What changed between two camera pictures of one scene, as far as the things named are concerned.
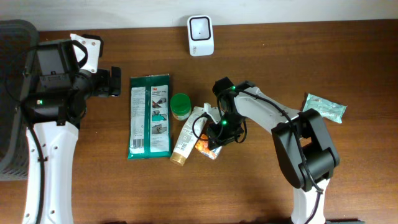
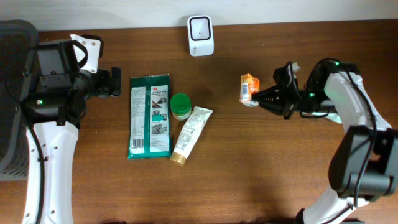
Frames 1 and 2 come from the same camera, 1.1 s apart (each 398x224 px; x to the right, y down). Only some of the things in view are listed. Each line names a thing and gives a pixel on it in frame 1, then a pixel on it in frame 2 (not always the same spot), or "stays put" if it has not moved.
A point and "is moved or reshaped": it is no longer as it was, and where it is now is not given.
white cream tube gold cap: (188, 135) stays put
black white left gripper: (115, 81) stays put
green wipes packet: (150, 127) stays put
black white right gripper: (225, 135) → (275, 102)
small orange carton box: (203, 146) is moved or reshaped
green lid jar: (181, 106) stays put
